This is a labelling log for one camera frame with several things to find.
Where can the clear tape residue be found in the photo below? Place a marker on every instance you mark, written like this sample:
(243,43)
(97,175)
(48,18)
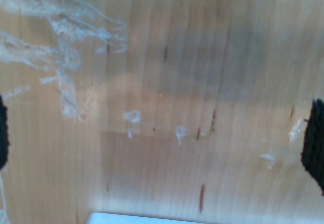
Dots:
(67,94)

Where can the pale flat plate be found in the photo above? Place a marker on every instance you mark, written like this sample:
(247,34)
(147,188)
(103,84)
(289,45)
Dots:
(126,219)

